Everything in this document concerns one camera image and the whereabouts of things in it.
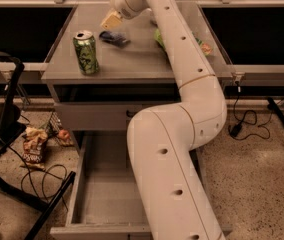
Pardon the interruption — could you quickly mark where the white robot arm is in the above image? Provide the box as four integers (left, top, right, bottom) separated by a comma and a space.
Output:
102, 0, 227, 240

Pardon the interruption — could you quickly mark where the black floor cable left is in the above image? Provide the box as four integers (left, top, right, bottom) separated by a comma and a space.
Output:
7, 143, 70, 212

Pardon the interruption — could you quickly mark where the closed grey top drawer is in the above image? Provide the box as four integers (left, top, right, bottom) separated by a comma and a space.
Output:
55, 102, 168, 131

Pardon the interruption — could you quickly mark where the green chip bag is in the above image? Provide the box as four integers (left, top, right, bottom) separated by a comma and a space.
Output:
154, 29, 213, 56

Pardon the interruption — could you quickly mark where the green soda can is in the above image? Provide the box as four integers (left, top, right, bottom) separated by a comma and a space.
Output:
73, 30, 99, 75

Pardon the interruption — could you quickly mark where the black top drawer handle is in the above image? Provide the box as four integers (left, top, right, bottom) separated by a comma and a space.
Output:
126, 110, 138, 118

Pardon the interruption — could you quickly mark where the black power adapter cable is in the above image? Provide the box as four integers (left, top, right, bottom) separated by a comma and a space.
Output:
227, 80, 276, 142

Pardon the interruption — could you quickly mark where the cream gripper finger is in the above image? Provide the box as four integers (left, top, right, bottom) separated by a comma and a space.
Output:
101, 10, 122, 30

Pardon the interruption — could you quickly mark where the grey drawer cabinet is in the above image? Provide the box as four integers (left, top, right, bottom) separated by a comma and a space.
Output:
41, 0, 234, 152

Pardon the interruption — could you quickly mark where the wire basket with apple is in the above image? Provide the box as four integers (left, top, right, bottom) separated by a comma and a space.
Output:
44, 112, 74, 147

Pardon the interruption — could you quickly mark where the dark blue rxbar wrapper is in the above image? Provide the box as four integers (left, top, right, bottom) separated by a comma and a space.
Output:
99, 31, 129, 48

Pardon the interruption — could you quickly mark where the brown snack bag on floor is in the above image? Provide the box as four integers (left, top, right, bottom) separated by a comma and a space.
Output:
22, 127, 48, 171

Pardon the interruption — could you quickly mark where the black metal stand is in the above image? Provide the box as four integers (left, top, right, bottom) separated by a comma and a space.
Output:
0, 52, 76, 240

